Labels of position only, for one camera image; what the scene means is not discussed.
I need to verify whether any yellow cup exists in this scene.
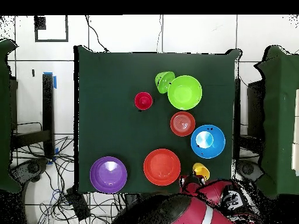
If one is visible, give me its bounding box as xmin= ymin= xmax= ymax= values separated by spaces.
xmin=192 ymin=162 xmax=211 ymax=181

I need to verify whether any large orange bowl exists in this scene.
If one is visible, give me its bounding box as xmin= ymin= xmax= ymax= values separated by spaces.
xmin=143 ymin=148 xmax=182 ymax=187

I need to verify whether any blue bowl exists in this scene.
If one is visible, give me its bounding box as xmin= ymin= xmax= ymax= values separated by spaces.
xmin=190 ymin=124 xmax=227 ymax=159

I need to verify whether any small orange bowl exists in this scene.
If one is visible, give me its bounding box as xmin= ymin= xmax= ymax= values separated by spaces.
xmin=169 ymin=111 xmax=196 ymax=137

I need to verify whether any large purple bowl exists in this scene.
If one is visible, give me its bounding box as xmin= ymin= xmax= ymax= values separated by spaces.
xmin=89 ymin=156 xmax=128 ymax=194

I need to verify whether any large green bowl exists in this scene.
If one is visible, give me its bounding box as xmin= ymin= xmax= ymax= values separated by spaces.
xmin=167 ymin=75 xmax=203 ymax=111

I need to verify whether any red cup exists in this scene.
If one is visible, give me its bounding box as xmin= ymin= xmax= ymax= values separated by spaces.
xmin=134 ymin=91 xmax=153 ymax=111

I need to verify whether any small green bowl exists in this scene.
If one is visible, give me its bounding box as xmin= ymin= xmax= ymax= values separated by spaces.
xmin=154 ymin=71 xmax=176 ymax=95

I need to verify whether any black box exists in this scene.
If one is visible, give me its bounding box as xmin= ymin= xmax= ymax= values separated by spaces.
xmin=246 ymin=80 xmax=265 ymax=141

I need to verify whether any black power strip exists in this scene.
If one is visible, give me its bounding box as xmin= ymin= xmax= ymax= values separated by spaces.
xmin=65 ymin=187 xmax=91 ymax=221

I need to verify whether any green cloth side table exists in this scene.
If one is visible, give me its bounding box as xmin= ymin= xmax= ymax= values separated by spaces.
xmin=0 ymin=38 xmax=22 ymax=193
xmin=254 ymin=45 xmax=299 ymax=199

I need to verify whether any dark green tablecloth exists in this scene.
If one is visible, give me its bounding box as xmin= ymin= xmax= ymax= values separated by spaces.
xmin=74 ymin=45 xmax=241 ymax=195

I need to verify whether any black office chair base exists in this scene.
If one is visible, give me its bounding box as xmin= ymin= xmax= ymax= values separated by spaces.
xmin=10 ymin=158 xmax=48 ymax=185

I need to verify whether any black metal stand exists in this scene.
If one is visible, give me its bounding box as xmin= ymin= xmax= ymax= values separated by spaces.
xmin=11 ymin=73 xmax=55 ymax=158

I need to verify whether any blue tape strip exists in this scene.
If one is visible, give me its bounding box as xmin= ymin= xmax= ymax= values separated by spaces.
xmin=43 ymin=71 xmax=57 ymax=89

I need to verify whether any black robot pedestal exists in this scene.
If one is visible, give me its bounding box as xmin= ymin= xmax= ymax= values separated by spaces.
xmin=124 ymin=193 xmax=141 ymax=207

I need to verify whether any tangle of black cables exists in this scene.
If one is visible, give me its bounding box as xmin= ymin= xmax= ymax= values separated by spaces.
xmin=11 ymin=136 xmax=127 ymax=224

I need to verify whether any black floor cable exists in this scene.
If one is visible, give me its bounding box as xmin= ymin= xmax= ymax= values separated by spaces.
xmin=84 ymin=15 xmax=110 ymax=53

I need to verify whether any black square floor frame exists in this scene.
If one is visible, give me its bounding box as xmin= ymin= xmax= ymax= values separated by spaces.
xmin=34 ymin=15 xmax=69 ymax=43

